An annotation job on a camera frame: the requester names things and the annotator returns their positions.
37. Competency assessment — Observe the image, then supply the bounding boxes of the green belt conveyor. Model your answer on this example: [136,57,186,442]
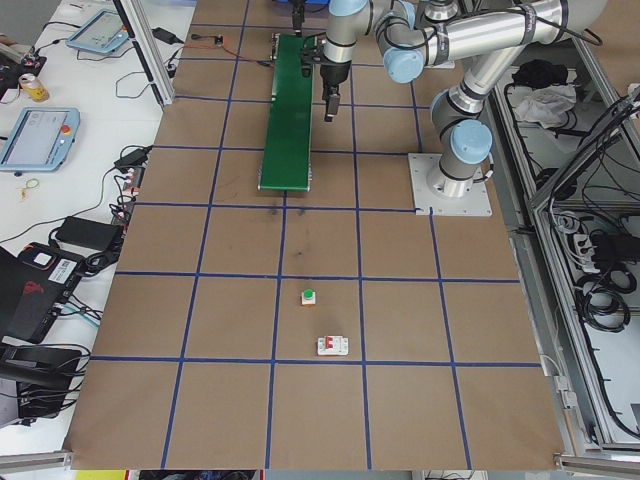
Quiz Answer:
[257,32,327,194]

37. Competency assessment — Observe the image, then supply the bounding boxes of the small black power adapter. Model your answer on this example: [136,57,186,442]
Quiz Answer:
[151,26,184,45]
[114,145,152,169]

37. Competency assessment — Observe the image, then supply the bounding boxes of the blue teach pendant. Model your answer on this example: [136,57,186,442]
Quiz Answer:
[64,8,133,54]
[0,106,82,175]

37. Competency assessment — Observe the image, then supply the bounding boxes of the black cloth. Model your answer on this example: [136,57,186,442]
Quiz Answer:
[510,59,570,87]

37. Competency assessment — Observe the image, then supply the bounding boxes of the white cloth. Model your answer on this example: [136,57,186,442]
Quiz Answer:
[515,83,577,129]

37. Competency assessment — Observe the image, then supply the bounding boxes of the black power strip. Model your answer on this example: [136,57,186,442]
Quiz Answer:
[110,164,145,222]

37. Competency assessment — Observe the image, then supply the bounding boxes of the small red black device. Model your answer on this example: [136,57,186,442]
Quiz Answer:
[20,45,48,70]

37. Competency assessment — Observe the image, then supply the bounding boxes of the large black power adapter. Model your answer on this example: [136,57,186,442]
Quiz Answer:
[54,215,124,249]

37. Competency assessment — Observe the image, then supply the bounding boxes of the yellow drink can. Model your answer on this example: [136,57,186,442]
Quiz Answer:
[18,73,49,102]

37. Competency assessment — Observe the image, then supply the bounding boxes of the white power strip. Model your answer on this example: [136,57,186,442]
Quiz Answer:
[569,231,600,275]

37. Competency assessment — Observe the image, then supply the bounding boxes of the black case with red print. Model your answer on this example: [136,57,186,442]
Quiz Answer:
[0,241,84,344]

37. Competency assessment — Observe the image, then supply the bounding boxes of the black docking device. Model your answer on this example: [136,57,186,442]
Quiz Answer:
[0,343,90,427]

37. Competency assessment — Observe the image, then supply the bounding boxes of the aluminium profile bar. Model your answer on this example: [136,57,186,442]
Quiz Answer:
[551,451,640,477]
[0,448,75,472]

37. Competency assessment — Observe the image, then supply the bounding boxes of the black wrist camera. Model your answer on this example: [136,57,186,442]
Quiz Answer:
[301,39,325,78]

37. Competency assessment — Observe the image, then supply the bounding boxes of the orange cable with small board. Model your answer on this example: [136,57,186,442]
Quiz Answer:
[188,31,275,67]

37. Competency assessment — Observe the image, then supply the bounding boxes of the aluminium profile post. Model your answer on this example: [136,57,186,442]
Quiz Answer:
[112,0,177,105]

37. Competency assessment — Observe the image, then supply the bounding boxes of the white square base plate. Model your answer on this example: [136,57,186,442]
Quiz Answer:
[407,152,494,219]

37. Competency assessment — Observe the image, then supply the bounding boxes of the white circuit breaker red switch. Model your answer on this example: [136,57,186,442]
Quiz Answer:
[316,335,351,358]

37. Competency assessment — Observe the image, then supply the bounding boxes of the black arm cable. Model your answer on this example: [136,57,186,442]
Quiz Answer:
[519,0,605,47]

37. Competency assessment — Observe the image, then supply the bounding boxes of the metal V-shaped frame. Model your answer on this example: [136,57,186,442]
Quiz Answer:
[487,37,640,474]

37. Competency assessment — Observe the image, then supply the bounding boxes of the coiled black cable bundle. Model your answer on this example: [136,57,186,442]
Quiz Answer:
[574,272,632,334]

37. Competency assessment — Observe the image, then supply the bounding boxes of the grey cable connector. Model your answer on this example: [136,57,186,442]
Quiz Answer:
[551,374,577,410]

